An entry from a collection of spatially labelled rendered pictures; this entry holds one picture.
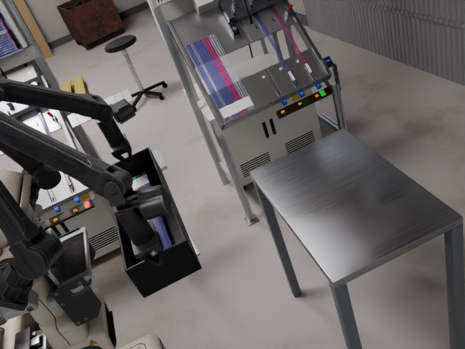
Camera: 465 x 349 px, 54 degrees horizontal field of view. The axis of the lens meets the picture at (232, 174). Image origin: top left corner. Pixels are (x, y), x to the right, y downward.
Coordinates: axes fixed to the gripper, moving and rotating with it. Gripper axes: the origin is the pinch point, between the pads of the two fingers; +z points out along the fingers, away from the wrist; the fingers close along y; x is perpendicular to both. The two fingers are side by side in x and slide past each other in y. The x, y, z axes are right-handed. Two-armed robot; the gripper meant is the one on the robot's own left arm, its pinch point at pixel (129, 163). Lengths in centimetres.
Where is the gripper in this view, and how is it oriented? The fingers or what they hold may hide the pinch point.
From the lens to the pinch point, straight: 167.2
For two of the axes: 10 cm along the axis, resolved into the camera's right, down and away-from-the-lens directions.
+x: -8.9, 4.4, -0.9
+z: 3.2, 7.6, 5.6
